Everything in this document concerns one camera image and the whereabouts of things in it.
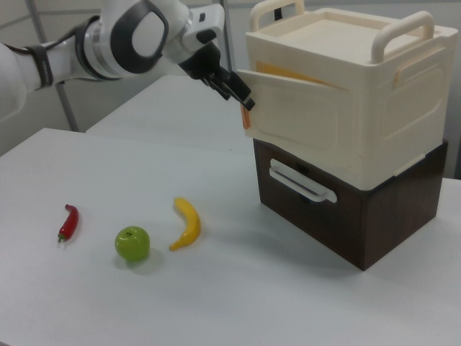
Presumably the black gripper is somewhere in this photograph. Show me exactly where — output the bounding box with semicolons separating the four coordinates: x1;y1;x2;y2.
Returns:
179;43;256;111

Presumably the cream cabinet door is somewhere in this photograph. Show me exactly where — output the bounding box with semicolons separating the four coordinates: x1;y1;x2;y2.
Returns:
236;68;351;160

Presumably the dark brown drawer box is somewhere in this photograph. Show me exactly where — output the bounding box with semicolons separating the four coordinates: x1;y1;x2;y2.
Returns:
251;134;449;272

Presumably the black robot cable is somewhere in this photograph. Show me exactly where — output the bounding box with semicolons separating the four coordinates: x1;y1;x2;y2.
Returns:
1;27;83;56

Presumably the green apple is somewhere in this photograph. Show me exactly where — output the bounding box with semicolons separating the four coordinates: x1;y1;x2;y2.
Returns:
114;226;151;263

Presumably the white drawer handle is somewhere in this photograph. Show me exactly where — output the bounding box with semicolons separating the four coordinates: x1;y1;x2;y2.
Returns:
268;158;339;204

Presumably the cream plastic cabinet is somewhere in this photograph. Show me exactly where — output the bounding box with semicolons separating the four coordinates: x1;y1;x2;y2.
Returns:
245;0;460;191

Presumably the yellow banana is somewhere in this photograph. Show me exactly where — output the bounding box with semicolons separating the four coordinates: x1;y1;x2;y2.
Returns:
169;196;202;252

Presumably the grey metal pole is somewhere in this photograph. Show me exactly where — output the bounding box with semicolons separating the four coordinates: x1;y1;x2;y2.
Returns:
55;81;81;133

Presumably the red chili pepper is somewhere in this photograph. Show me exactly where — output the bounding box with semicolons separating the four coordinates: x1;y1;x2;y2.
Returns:
57;203;80;244

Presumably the orange door handle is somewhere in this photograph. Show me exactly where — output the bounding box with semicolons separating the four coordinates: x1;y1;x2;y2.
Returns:
239;102;252;130

